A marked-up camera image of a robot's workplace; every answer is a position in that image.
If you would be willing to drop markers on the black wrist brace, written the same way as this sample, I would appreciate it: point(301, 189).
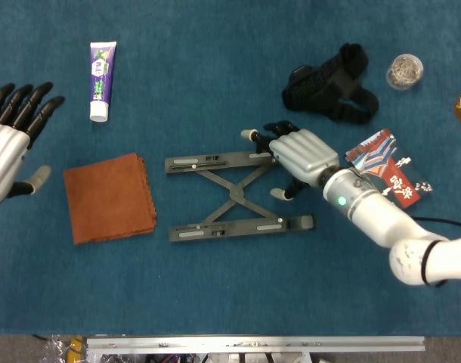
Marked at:
point(317, 87)

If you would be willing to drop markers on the yellow plastic item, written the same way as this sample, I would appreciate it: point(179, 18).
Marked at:
point(76, 345)

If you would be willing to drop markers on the red black printed box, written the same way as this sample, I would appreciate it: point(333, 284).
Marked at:
point(400, 181)

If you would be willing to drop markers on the crumpled clear plastic wrap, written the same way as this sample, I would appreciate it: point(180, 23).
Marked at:
point(54, 349)

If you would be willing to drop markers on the purple white toothpaste tube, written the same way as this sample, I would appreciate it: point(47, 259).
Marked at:
point(102, 75)

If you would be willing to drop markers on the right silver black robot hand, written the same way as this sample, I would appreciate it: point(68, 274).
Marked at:
point(306, 155)

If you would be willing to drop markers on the black folding laptop stand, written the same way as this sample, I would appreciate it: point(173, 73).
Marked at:
point(236, 193)

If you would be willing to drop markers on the teal table cloth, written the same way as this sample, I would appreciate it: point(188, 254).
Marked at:
point(177, 295)

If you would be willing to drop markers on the clear jar of paper clips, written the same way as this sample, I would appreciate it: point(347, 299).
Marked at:
point(404, 72)

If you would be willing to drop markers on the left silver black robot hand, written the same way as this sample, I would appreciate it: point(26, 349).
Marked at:
point(4, 159)

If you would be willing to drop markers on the brown folded cloth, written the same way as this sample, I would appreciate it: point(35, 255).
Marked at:
point(109, 198)

